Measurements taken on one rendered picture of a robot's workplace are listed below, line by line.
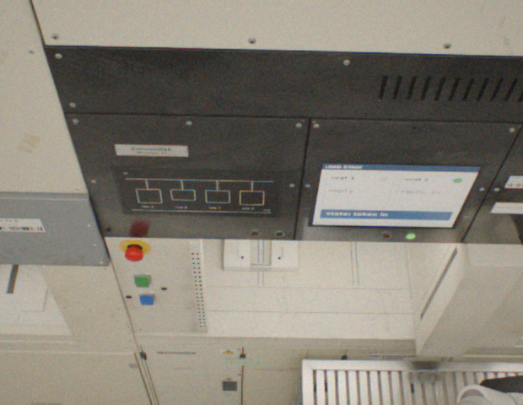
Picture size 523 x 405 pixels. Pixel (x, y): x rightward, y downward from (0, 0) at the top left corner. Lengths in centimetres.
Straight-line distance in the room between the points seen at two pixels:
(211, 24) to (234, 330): 113
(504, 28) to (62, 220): 89
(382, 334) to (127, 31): 124
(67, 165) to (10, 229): 26
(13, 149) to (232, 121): 39
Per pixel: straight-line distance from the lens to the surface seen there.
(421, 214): 145
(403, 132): 123
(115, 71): 112
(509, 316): 196
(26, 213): 148
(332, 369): 209
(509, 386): 208
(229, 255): 206
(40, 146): 130
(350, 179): 133
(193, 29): 104
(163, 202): 140
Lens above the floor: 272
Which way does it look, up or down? 57 degrees down
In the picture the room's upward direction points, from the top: 3 degrees clockwise
